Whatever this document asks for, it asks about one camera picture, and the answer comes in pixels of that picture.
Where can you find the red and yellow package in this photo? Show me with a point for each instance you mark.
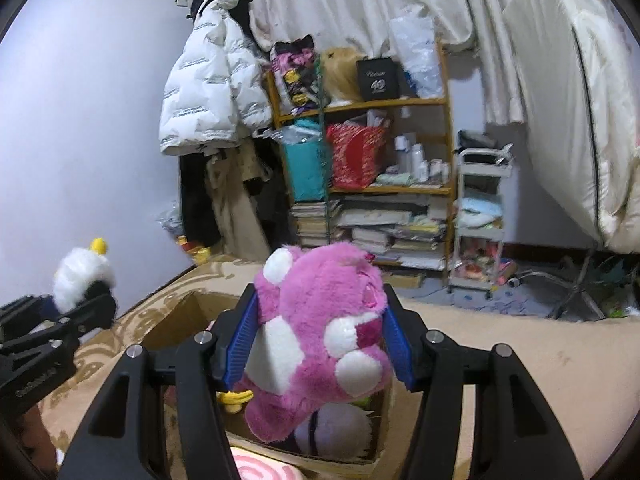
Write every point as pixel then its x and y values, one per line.
pixel 195 250

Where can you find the white puffer jacket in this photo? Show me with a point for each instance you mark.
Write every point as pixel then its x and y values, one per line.
pixel 210 90

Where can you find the pink bear plush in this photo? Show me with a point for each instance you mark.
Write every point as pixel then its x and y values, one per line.
pixel 300 310

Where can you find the dark green pole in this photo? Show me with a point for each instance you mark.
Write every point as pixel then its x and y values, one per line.
pixel 324 185

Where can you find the crumpled clear plastic bag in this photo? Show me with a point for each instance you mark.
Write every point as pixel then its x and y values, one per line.
pixel 295 135

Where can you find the colourful printed bag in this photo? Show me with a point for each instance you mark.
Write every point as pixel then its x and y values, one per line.
pixel 295 75

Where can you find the cream padded office chair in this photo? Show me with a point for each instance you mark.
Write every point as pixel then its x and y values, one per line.
pixel 560 85

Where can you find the group of cosmetic bottles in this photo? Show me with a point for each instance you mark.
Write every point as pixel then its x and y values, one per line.
pixel 420 160

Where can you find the red patterned bag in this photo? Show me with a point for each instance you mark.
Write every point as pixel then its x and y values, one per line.
pixel 355 157

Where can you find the yellow plush toy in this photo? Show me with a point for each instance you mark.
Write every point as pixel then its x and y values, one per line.
pixel 235 399

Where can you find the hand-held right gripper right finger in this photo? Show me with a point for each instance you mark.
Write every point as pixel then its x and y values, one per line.
pixel 397 340

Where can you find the teal bag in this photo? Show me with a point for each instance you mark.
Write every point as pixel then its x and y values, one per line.
pixel 305 170

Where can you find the cream curtain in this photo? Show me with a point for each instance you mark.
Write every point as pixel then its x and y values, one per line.
pixel 375 0

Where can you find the white rolling cart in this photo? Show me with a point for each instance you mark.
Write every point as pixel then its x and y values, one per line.
pixel 482 167

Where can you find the person's left forearm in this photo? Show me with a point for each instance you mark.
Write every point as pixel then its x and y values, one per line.
pixel 37 430

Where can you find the purple-haired plush doll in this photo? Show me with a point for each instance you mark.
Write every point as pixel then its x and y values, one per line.
pixel 340 425

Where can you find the white fluffy plush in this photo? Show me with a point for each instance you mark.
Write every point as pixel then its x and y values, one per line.
pixel 75 275

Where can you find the black gift bag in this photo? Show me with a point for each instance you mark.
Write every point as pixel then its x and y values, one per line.
pixel 377 80

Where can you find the pink swirl roll plush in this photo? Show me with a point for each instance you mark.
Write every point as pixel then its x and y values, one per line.
pixel 265 470

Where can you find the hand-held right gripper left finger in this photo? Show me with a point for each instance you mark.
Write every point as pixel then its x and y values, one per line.
pixel 240 340

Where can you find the cardboard box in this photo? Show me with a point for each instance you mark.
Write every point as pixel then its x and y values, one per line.
pixel 190 315

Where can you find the wooden shelf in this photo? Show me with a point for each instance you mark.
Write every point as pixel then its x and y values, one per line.
pixel 380 104

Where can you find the pile of books and papers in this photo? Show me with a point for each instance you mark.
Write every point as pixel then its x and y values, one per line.
pixel 390 235

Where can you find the light blue cloth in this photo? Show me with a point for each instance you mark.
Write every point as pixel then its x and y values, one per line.
pixel 477 210

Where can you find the plastic bag with print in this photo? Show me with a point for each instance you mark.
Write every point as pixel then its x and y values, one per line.
pixel 172 222

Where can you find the beige printed blanket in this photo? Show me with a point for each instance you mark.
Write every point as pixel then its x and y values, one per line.
pixel 525 360

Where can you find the beige hanging coat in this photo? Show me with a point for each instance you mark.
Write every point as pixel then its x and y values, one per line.
pixel 235 210

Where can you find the stack of books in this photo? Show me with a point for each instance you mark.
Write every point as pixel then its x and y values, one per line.
pixel 310 225

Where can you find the light green towel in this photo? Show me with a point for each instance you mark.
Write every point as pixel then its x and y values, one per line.
pixel 395 179

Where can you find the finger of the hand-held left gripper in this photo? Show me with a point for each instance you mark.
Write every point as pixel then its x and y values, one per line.
pixel 30 310
pixel 90 312

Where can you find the black hanging coat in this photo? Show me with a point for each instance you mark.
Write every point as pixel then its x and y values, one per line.
pixel 197 200

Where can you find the blond wig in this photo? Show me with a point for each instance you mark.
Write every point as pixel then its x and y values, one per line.
pixel 342 75

